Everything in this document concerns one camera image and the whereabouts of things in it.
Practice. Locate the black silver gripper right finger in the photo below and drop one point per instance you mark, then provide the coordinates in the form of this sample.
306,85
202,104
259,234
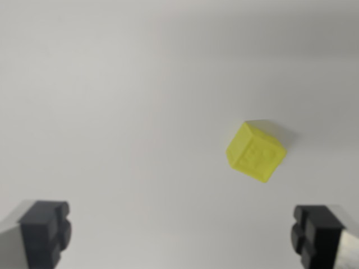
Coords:
322,235

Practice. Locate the black silver gripper left finger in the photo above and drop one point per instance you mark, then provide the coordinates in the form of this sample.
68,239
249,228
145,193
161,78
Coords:
39,232

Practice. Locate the yellow embossed cube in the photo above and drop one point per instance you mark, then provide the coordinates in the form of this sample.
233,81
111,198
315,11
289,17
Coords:
252,154

